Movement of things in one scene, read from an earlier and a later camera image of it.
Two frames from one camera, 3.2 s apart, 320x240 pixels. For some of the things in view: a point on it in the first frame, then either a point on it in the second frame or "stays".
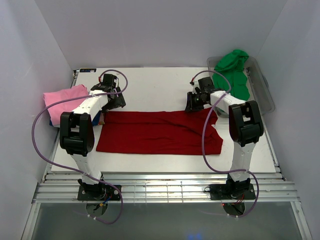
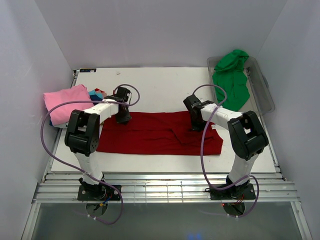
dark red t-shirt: x=170 y=133 stays
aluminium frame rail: x=165 y=188 stays
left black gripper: x=119 y=102 → x=124 y=120
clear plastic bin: x=258 y=89 stays
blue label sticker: x=87 y=70 stays
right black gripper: x=190 y=106 → x=196 y=127
